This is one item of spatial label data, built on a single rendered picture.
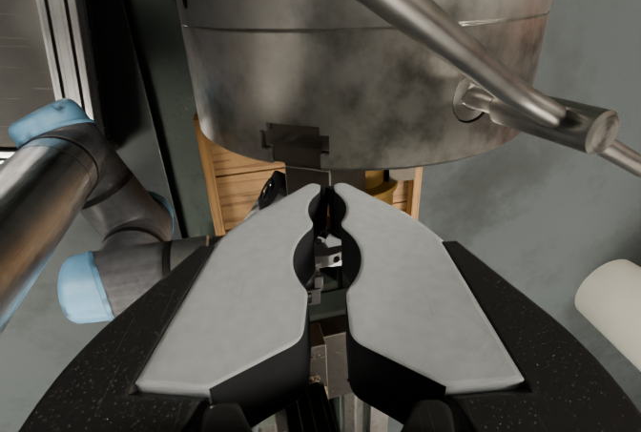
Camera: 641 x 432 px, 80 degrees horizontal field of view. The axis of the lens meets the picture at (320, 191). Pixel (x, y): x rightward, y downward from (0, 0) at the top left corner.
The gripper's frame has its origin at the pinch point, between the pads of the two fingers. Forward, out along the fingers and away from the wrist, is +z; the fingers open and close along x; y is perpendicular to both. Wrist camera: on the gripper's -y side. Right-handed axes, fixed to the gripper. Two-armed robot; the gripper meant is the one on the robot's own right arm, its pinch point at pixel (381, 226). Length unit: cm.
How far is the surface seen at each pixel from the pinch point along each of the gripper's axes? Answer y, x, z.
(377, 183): -7.3, 2.3, -1.8
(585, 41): -4, -109, 137
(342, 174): -12.3, 9.5, -7.9
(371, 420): 77, -22, 10
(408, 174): -7.8, 2.0, 2.0
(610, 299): 138, -90, 187
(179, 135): 4, -54, -28
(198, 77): -20.0, 5.2, -18.3
